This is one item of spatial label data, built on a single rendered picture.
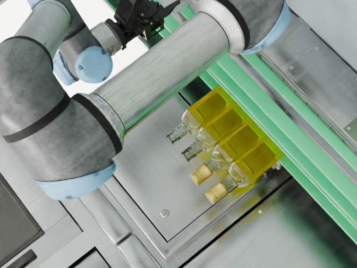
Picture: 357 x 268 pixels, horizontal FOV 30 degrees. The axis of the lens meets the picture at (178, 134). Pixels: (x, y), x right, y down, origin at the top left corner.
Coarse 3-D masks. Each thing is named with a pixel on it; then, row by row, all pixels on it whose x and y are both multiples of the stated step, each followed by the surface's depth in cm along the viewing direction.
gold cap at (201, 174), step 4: (204, 164) 156; (200, 168) 155; (204, 168) 155; (208, 168) 155; (192, 172) 156; (196, 172) 155; (200, 172) 155; (204, 172) 155; (208, 172) 155; (192, 176) 154; (196, 176) 154; (200, 176) 154; (204, 176) 155; (208, 176) 155; (192, 180) 157; (196, 180) 154; (200, 180) 155; (204, 180) 155; (196, 184) 156; (200, 184) 156
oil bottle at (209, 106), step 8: (216, 88) 162; (208, 96) 161; (216, 96) 161; (224, 96) 161; (200, 104) 160; (208, 104) 160; (216, 104) 160; (224, 104) 160; (184, 112) 160; (192, 112) 160; (200, 112) 159; (208, 112) 159; (216, 112) 159; (184, 120) 159; (192, 120) 159; (200, 120) 159; (208, 120) 159; (192, 128) 159
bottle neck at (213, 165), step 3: (210, 159) 157; (213, 159) 156; (207, 162) 156; (210, 162) 156; (213, 162) 156; (216, 162) 156; (207, 165) 155; (210, 165) 155; (213, 165) 156; (216, 165) 156; (210, 168) 155; (213, 168) 156; (216, 168) 156; (213, 171) 156
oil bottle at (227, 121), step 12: (228, 108) 159; (240, 108) 159; (216, 120) 158; (228, 120) 158; (240, 120) 158; (204, 132) 157; (216, 132) 157; (228, 132) 157; (204, 144) 157; (216, 144) 157
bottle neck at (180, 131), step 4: (180, 124) 161; (176, 128) 160; (180, 128) 160; (184, 128) 160; (172, 132) 159; (176, 132) 159; (180, 132) 159; (184, 132) 160; (188, 132) 160; (168, 136) 159; (172, 136) 159; (176, 136) 159; (180, 136) 160; (168, 140) 161; (172, 140) 159; (176, 140) 160; (172, 144) 160
